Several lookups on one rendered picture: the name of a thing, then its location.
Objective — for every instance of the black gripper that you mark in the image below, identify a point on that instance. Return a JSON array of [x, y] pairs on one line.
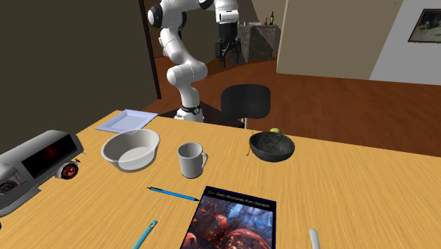
[[228, 31]]

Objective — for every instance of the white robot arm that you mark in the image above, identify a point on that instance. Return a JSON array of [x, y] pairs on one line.
[[182, 72]]

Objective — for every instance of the stone counter with bottles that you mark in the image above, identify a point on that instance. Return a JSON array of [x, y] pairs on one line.
[[259, 41]]

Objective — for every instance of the black chair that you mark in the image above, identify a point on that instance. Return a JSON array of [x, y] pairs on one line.
[[245, 101]]

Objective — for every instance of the dark robot stand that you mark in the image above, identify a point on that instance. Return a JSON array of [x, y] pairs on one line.
[[213, 117]]

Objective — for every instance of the green fruit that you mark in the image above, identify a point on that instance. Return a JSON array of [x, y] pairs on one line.
[[275, 130]]

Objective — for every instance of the orange pencil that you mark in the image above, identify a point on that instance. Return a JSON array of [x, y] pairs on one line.
[[248, 146]]

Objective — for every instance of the black bowl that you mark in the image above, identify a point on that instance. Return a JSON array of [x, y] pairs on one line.
[[272, 149]]

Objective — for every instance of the grey mug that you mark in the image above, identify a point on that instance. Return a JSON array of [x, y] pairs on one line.
[[190, 163]]

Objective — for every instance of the white square plate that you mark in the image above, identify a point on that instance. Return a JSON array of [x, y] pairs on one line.
[[126, 121]]

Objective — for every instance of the white bowl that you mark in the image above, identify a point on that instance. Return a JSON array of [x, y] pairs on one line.
[[132, 151]]

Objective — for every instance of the blue pen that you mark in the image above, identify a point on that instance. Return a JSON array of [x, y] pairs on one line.
[[172, 193]]

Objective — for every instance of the book with red blue cover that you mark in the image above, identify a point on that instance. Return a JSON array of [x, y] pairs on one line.
[[231, 224]]

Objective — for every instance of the silver toy vehicle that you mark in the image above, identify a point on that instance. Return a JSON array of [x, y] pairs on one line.
[[34, 162]]

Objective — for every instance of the framed wall picture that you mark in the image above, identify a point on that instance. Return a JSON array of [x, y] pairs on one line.
[[426, 27]]

